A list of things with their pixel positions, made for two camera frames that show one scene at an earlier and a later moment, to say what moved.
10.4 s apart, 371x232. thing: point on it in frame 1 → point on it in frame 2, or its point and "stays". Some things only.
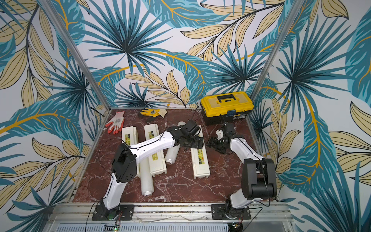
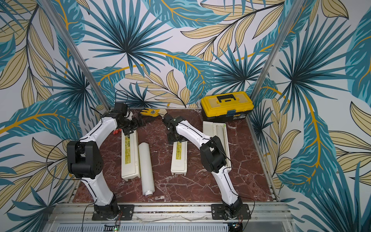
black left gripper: [198, 144] → [136, 124]
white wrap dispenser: [157, 161] → [179, 162]
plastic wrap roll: [146, 181] stays
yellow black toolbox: [223, 107] stays
